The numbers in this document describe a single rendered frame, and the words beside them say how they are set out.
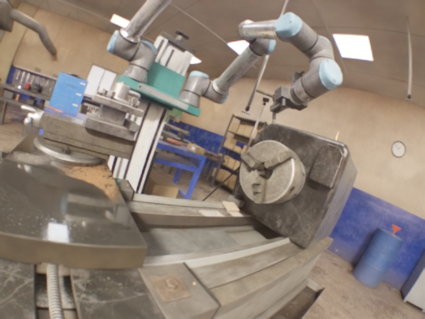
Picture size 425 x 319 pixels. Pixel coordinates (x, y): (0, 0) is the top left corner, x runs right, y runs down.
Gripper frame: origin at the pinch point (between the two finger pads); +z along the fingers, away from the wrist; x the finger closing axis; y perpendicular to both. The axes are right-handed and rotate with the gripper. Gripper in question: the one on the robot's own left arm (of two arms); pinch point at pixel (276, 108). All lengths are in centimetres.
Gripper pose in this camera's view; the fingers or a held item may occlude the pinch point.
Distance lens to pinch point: 86.7
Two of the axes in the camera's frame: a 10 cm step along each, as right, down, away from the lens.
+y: -1.4, 9.7, -1.9
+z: -2.9, 1.5, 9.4
